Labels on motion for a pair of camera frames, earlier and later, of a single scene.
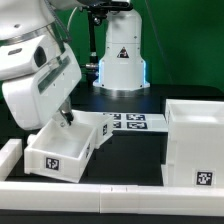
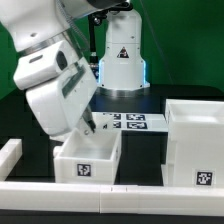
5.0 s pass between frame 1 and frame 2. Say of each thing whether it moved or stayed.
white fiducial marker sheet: stayed
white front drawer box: moved
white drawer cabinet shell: stayed
